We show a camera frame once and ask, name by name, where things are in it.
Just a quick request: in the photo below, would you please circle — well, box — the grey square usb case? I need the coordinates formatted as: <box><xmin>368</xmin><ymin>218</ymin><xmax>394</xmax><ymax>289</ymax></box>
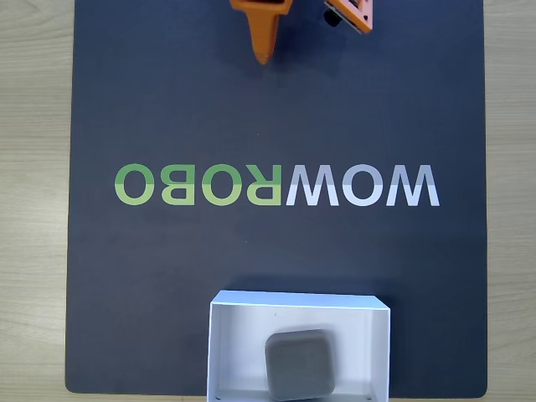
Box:
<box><xmin>264</xmin><ymin>327</ymin><xmax>337</xmax><ymax>401</ymax></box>

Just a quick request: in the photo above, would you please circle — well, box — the dark mat with WOWROBO print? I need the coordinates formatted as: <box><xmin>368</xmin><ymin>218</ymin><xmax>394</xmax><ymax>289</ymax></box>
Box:
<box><xmin>64</xmin><ymin>0</ymin><xmax>489</xmax><ymax>397</ymax></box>

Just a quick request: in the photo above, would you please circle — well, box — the white cardboard box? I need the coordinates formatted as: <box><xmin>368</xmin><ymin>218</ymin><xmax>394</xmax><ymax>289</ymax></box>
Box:
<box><xmin>205</xmin><ymin>288</ymin><xmax>393</xmax><ymax>402</ymax></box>

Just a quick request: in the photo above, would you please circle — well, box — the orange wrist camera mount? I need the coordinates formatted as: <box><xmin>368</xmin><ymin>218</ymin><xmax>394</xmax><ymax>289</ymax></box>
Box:
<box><xmin>322</xmin><ymin>0</ymin><xmax>375</xmax><ymax>36</ymax></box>

